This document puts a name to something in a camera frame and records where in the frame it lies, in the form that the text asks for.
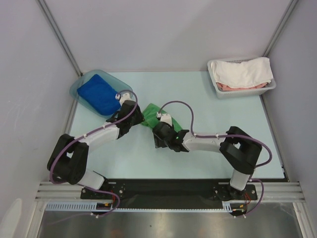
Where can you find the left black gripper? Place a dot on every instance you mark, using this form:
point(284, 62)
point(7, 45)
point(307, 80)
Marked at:
point(139, 116)

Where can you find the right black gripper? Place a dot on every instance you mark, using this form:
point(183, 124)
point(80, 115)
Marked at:
point(159, 134)

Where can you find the green microfiber towel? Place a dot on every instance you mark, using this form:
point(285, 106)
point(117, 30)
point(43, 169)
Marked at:
point(150, 117)

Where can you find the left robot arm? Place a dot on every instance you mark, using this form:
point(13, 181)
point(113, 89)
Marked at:
point(68, 162)

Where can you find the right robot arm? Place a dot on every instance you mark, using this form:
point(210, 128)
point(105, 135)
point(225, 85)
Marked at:
point(237, 147)

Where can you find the blue folded towel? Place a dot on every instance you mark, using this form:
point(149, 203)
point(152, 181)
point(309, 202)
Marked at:
point(100, 96)

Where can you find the translucent blue plastic tray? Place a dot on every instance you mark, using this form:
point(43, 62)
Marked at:
point(114, 82)

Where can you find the white plastic basket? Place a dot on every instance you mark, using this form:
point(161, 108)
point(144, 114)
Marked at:
point(234, 94)

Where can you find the pink towel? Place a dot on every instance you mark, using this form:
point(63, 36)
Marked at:
point(224, 87)

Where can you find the white towel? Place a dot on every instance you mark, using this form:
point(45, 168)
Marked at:
point(245, 74)

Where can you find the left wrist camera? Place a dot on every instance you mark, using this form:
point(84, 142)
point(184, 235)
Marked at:
point(123, 97)

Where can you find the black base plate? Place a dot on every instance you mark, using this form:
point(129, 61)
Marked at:
point(192, 194)

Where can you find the left aluminium frame post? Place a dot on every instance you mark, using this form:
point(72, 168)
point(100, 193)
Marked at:
point(44, 7)

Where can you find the aluminium frame post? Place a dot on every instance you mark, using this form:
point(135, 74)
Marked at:
point(281, 26)
point(44, 7)

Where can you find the white slotted cable duct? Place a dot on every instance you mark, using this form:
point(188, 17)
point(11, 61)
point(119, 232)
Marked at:
point(100, 207)

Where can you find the aluminium rail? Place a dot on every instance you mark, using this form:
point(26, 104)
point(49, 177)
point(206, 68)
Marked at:
point(273, 192)

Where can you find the right aluminium frame post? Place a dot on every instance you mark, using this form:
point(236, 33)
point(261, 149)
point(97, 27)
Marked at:
point(281, 26)

